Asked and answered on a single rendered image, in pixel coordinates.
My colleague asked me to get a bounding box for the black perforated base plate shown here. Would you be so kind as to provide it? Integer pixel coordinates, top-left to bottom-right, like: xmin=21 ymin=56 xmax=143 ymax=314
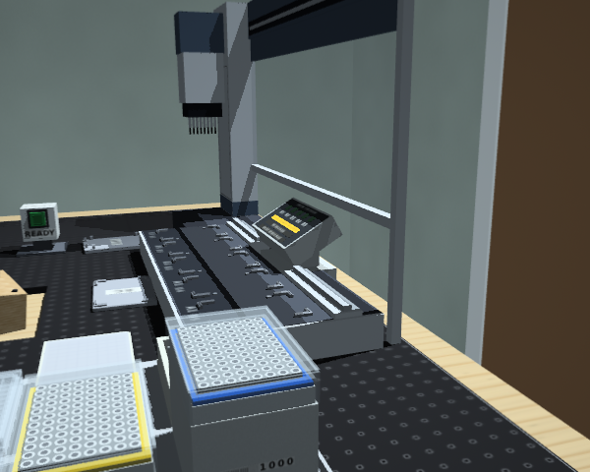
xmin=0 ymin=210 xmax=578 ymax=472

